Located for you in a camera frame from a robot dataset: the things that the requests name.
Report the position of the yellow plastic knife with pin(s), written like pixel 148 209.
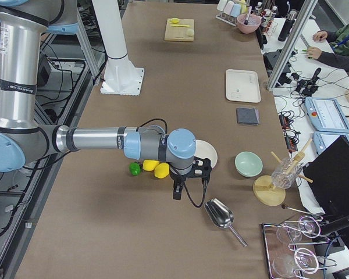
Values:
pixel 180 25

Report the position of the black monitor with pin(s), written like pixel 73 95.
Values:
pixel 330 175

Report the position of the mint green bowl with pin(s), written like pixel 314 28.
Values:
pixel 248 164

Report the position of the white round plate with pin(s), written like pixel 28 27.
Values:
pixel 204 150

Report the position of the person in green jacket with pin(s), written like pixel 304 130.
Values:
pixel 339 43

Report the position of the wooden cutting board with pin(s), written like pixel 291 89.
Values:
pixel 180 34

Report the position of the grey folded cloth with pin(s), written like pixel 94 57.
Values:
pixel 248 116

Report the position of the clear drinking glass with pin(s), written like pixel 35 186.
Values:
pixel 286 173

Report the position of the wooden glass stand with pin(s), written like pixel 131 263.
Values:
pixel 264 189

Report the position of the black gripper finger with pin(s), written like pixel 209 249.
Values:
pixel 177 190

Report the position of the yellow lemon right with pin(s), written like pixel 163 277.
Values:
pixel 161 171

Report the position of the blue plastic cup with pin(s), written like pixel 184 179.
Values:
pixel 236 9

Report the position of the lemon slice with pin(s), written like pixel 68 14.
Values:
pixel 173 20

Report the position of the black water bottle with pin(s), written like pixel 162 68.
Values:
pixel 285 31

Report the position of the white rabbit tray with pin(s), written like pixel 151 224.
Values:
pixel 242 86

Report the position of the green lime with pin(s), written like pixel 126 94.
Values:
pixel 134 168

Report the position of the yellow lemon left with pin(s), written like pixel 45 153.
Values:
pixel 150 165

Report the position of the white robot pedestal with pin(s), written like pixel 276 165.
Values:
pixel 121 77

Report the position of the metal scoop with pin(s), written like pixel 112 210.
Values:
pixel 222 217

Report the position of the aluminium frame post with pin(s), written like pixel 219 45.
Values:
pixel 298 26

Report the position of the blue teach pendant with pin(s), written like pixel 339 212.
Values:
pixel 326 115
pixel 323 140

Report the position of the pink bowl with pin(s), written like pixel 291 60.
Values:
pixel 254 22

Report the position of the mirrored tray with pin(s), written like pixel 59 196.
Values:
pixel 279 247

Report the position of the yellow lemon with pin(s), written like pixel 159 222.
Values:
pixel 150 165
pixel 161 171

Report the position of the white plastic cup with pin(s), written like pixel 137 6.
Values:
pixel 221 5

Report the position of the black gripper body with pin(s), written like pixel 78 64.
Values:
pixel 177 179

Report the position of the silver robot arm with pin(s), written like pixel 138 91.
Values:
pixel 23 140

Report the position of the wire glass holder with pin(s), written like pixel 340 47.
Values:
pixel 300 259

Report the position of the pink plastic cup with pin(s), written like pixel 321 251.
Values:
pixel 228 8

